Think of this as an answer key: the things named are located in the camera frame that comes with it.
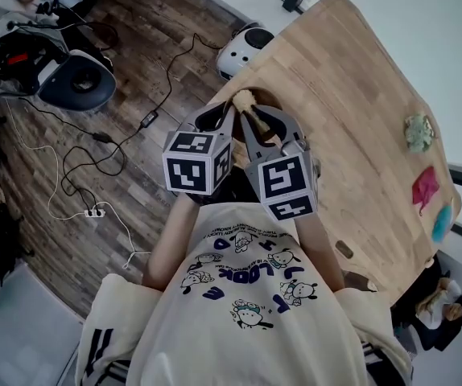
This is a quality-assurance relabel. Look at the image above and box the green cloth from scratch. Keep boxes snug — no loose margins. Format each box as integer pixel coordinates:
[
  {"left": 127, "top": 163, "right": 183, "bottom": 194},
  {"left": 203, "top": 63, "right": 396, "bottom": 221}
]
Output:
[{"left": 402, "top": 112, "right": 436, "bottom": 154}]

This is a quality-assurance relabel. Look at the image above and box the black power adapter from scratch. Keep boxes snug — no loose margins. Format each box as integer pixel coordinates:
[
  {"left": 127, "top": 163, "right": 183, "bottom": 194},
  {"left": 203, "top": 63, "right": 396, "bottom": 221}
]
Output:
[{"left": 139, "top": 109, "right": 160, "bottom": 129}]

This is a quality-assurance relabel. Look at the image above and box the blue and white padded seat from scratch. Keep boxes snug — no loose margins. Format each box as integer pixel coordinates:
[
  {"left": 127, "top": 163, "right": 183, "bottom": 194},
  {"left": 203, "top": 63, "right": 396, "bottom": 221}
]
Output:
[{"left": 36, "top": 49, "right": 118, "bottom": 113}]

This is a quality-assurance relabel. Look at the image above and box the white round appliance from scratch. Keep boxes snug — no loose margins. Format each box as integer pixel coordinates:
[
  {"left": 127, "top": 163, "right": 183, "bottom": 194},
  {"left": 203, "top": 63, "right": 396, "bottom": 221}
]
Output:
[{"left": 216, "top": 21, "right": 275, "bottom": 81}]

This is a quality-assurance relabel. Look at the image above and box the black power cable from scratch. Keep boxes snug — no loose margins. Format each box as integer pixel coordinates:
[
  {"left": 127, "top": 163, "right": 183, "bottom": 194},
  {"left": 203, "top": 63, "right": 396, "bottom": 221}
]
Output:
[{"left": 156, "top": 32, "right": 226, "bottom": 116}]

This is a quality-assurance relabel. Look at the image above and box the teal sponge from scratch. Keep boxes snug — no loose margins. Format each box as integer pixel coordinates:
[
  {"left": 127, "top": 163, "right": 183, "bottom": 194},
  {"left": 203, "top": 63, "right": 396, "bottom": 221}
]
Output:
[{"left": 431, "top": 203, "right": 456, "bottom": 244}]

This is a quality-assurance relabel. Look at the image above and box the person's right forearm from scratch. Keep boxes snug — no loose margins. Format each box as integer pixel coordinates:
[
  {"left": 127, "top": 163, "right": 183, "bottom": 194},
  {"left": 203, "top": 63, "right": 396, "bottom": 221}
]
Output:
[{"left": 291, "top": 211, "right": 345, "bottom": 294}]

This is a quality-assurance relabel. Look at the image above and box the brown wooden bowl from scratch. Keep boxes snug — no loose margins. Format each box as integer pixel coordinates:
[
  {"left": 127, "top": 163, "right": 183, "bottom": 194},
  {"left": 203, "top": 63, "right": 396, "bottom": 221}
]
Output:
[{"left": 230, "top": 87, "right": 293, "bottom": 165}]

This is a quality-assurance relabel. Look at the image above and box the black looped cable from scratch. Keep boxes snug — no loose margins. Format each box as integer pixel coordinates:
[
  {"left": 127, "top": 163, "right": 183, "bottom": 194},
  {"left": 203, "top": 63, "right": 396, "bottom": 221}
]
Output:
[{"left": 17, "top": 96, "right": 146, "bottom": 212}]

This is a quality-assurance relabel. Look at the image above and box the grey floor mat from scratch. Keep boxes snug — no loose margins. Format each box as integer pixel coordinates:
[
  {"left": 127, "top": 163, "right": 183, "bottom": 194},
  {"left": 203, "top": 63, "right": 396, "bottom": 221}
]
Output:
[{"left": 0, "top": 261, "right": 84, "bottom": 386}]

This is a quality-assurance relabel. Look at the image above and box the black device with red label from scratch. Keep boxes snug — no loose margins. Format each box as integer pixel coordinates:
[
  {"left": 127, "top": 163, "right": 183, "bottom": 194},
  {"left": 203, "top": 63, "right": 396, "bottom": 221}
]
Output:
[{"left": 0, "top": 21, "right": 71, "bottom": 98}]

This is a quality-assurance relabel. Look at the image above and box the person's left forearm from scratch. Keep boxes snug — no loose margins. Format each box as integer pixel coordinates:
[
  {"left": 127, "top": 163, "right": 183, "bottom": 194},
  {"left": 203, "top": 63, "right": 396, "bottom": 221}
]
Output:
[{"left": 141, "top": 193, "right": 200, "bottom": 294}]

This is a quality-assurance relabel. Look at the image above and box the beige scrubbing brush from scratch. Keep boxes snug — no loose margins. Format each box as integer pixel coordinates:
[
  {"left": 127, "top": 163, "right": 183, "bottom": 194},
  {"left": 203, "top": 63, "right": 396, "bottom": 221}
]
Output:
[{"left": 232, "top": 88, "right": 273, "bottom": 133}]

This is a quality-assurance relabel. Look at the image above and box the cream printed t-shirt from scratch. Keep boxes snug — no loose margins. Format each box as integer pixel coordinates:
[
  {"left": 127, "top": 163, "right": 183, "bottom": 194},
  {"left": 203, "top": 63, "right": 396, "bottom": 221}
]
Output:
[{"left": 74, "top": 201, "right": 414, "bottom": 386}]

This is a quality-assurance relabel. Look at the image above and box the pink cloth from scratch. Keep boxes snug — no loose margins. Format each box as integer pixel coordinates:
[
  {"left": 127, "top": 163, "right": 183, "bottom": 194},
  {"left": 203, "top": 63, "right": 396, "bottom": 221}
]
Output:
[{"left": 410, "top": 166, "right": 441, "bottom": 217}]

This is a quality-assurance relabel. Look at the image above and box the black open bag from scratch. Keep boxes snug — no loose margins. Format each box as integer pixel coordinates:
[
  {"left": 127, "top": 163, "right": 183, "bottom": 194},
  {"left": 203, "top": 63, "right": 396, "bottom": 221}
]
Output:
[{"left": 390, "top": 255, "right": 462, "bottom": 354}]

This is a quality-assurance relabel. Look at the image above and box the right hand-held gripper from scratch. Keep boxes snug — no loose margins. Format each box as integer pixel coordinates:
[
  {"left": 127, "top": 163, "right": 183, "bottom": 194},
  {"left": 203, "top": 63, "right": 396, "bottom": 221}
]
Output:
[{"left": 238, "top": 103, "right": 321, "bottom": 223}]

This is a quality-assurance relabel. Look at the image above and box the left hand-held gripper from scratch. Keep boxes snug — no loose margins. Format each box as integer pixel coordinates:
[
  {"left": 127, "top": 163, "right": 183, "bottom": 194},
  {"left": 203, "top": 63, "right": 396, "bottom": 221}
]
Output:
[{"left": 162, "top": 100, "right": 237, "bottom": 197}]

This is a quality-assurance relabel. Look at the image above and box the white cable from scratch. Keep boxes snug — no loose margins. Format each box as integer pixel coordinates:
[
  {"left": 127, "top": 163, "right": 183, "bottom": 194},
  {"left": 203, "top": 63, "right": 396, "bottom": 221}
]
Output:
[{"left": 4, "top": 97, "right": 152, "bottom": 269}]

